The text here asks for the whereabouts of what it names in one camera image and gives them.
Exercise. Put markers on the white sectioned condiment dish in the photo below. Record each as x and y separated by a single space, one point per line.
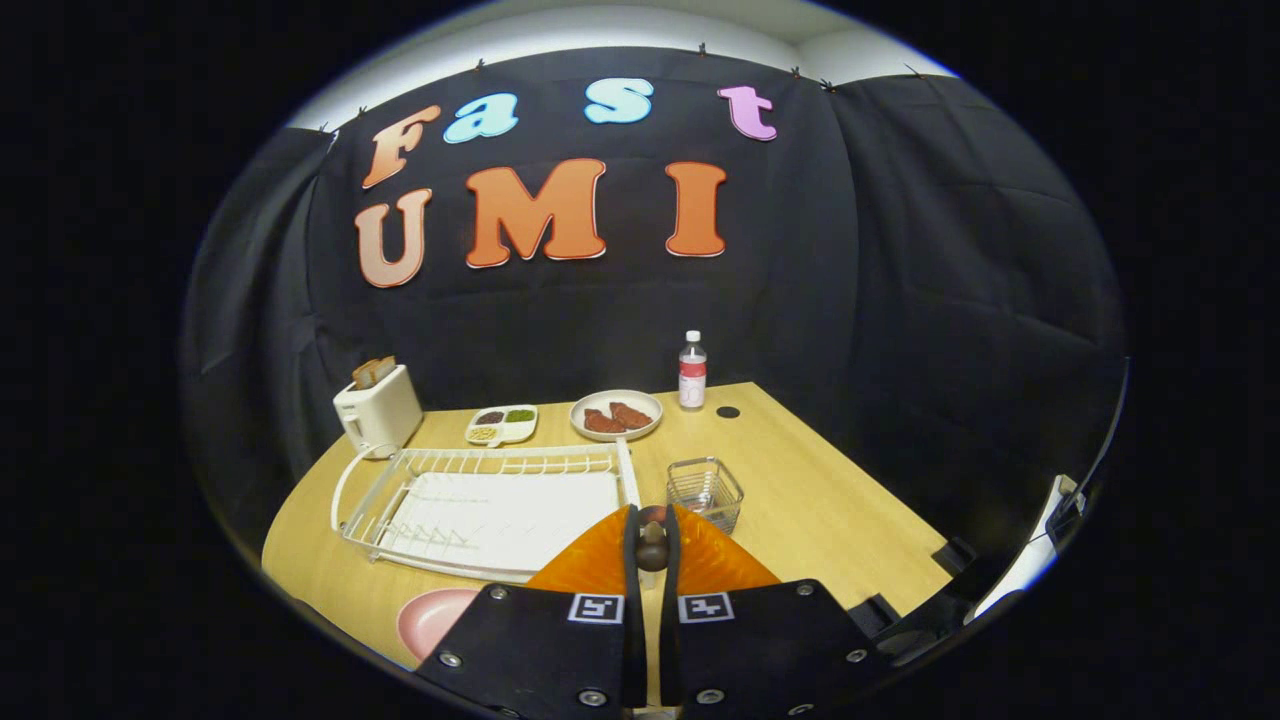
502 428

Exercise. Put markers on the pink plate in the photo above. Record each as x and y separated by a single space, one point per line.
430 620

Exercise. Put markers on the black backdrop cloth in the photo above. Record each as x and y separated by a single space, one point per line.
620 320

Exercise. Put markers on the white plate with meat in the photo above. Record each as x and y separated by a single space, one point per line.
650 410

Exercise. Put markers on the toast slice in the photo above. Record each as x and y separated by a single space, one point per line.
384 368
363 376

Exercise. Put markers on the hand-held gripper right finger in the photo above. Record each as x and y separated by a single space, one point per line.
671 570

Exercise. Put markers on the brown meat piece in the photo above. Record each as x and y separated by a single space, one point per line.
602 421
632 414

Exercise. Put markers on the clear water bottle red label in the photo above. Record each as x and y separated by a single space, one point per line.
692 375

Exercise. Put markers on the white panel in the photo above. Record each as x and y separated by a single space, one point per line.
1030 560

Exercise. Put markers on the row of small backdrop clips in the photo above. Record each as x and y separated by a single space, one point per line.
702 48

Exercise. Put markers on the white toaster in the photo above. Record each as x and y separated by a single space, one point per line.
380 415

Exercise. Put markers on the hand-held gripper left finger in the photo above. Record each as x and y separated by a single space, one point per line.
631 570

